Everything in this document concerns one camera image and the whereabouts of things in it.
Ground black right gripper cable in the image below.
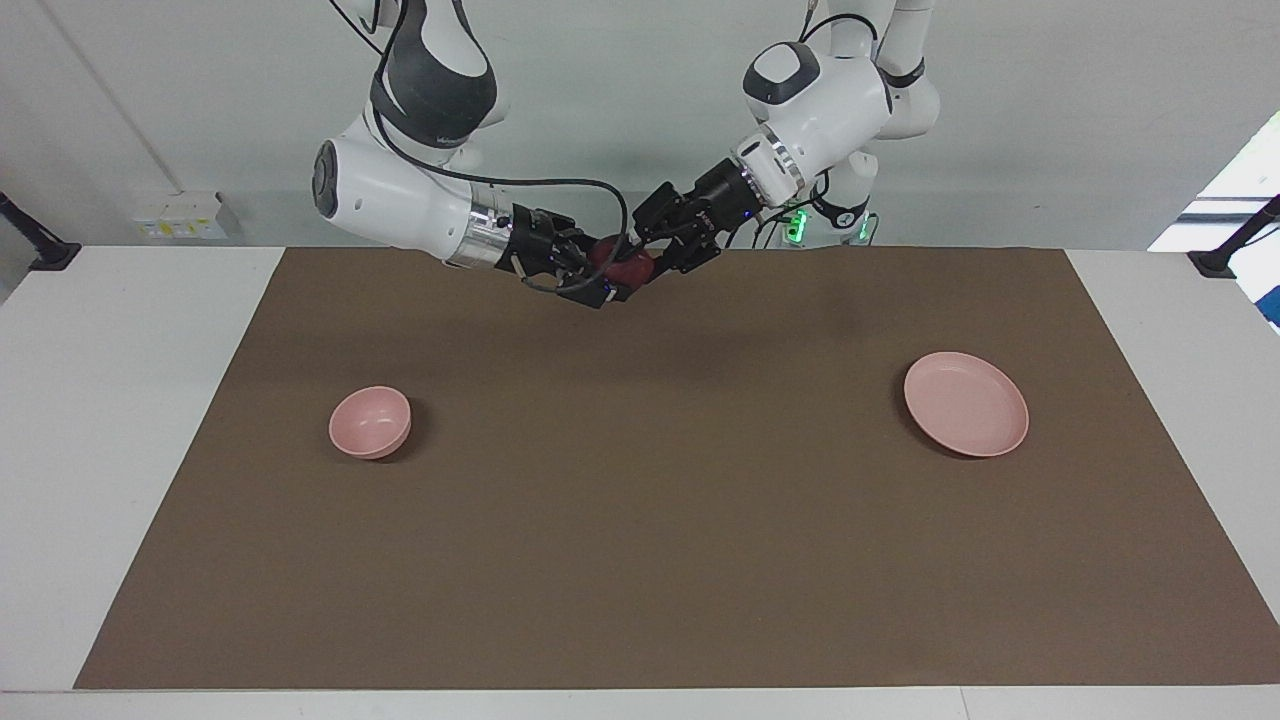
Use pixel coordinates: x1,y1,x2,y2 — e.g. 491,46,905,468
330,0,641,296

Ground brown table mat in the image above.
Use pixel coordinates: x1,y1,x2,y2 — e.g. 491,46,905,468
75,247,1280,691

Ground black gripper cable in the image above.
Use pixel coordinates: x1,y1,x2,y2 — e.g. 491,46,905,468
330,0,641,296
798,0,881,46

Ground dark red apple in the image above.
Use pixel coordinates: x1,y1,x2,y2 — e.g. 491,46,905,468
588,237,657,291

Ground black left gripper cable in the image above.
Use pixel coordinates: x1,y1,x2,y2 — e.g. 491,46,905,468
798,0,881,46

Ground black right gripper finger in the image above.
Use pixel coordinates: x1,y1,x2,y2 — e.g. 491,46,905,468
545,269,633,310
545,209,602,264

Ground white wall socket box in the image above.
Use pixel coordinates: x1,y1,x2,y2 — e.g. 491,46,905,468
133,192,229,241

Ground white wall cable duct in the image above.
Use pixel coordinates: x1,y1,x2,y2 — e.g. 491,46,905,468
40,0,186,196

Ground pink plate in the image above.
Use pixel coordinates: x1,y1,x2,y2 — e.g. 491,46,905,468
903,351,1030,459

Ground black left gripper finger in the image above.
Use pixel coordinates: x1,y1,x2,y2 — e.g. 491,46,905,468
655,226,724,277
632,181,693,243

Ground black clamp mount post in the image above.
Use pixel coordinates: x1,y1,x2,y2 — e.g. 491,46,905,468
1188,195,1280,279
0,190,83,273

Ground pink bowl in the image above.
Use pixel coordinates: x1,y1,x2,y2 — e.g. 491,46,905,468
328,386,413,461

